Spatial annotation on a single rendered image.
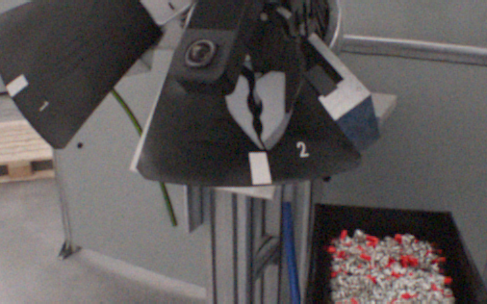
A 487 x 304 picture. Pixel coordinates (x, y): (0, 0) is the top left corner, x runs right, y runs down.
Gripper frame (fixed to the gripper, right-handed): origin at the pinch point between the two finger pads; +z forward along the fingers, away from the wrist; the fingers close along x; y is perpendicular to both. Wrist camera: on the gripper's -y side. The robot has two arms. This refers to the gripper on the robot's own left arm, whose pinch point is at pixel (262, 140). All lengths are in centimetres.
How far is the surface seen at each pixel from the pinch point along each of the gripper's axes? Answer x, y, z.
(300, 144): -2.5, 3.4, 2.2
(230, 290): 18, 15, 47
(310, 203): 18, 58, 62
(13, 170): 227, 102, 127
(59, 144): 32.4, 2.0, 7.3
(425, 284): -17.1, -0.9, 13.9
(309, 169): -4.1, 1.3, 3.6
